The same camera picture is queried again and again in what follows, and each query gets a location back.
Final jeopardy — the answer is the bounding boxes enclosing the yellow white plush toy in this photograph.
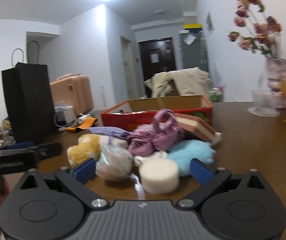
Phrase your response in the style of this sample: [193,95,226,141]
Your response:
[67,133,129,168]

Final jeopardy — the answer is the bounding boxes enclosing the blue fluffy plush toy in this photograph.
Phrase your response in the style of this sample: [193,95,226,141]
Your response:
[167,140,216,177]

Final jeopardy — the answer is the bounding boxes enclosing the iridescent plastic item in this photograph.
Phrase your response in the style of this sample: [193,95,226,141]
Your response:
[95,144,133,182]

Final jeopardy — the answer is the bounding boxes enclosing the white round sponge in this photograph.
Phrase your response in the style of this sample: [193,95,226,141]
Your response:
[139,158,180,195]

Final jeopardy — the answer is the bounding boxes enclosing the pink striped towel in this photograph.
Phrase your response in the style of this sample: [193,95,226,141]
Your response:
[174,113,222,146]

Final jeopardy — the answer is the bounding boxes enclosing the small white plush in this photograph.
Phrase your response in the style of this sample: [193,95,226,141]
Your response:
[133,151,168,167]

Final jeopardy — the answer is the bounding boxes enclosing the purple satin cloth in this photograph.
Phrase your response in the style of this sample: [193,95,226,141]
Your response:
[127,109,184,157]

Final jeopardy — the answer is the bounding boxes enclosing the orange pouch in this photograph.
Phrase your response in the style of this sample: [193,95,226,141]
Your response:
[66,117,97,132]

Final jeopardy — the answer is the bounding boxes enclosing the black paper bag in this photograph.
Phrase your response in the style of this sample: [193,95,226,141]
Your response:
[0,40,57,144]

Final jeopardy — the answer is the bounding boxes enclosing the pink suitcase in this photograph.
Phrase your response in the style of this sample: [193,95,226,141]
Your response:
[50,74,93,115]

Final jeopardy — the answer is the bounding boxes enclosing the red orange cardboard box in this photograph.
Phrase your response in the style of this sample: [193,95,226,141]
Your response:
[101,94,214,132]

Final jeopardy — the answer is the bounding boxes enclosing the beige coat on chair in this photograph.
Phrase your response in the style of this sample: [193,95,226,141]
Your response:
[144,67,212,99]

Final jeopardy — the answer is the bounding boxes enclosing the grey cabinet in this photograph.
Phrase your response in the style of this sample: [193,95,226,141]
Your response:
[179,30,209,72]

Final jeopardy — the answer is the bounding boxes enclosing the pink glass vase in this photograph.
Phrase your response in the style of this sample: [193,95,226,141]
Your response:
[265,57,286,110]

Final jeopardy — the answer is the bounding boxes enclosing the dark entrance door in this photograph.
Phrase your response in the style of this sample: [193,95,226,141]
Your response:
[138,37,177,98]

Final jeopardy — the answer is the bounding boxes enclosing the dried pink flowers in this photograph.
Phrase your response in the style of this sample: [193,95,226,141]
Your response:
[227,0,283,59]

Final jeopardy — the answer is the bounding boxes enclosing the yellow box on cabinet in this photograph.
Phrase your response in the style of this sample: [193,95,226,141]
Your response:
[184,23,202,29]

